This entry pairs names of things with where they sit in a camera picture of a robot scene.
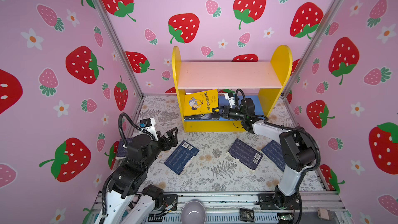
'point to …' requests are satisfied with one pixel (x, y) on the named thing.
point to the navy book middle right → (245, 154)
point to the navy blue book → (181, 156)
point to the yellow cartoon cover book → (200, 102)
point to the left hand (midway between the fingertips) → (169, 129)
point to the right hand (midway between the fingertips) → (212, 111)
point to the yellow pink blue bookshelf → (222, 96)
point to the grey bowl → (193, 212)
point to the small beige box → (324, 213)
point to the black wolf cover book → (215, 115)
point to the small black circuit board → (246, 215)
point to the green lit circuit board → (285, 217)
